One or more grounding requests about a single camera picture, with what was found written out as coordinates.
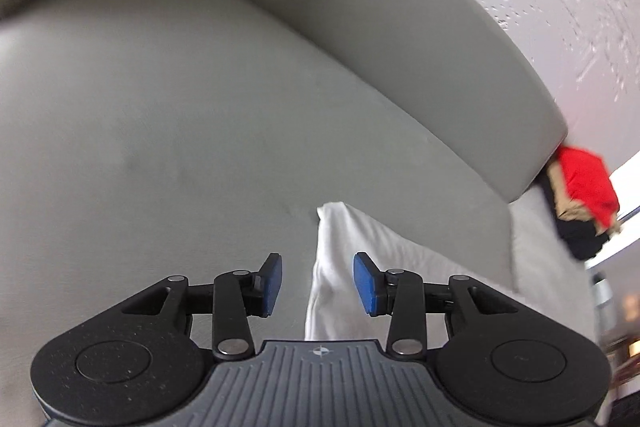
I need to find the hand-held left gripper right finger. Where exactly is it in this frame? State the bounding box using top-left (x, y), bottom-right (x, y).
top-left (353, 252), bottom-right (571, 358)

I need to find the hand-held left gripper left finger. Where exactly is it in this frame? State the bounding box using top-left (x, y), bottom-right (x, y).
top-left (65, 253), bottom-right (283, 358)

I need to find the white t-shirt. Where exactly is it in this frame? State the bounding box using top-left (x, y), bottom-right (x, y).
top-left (304, 202), bottom-right (518, 343)

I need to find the stack of folded clothes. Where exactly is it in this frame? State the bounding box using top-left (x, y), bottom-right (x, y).
top-left (540, 177), bottom-right (623, 260)

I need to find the grey sofa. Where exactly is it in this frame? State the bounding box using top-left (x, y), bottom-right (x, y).
top-left (0, 0), bottom-right (601, 427)

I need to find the tan folded cloth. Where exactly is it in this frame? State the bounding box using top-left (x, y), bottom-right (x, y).
top-left (545, 162), bottom-right (596, 222)

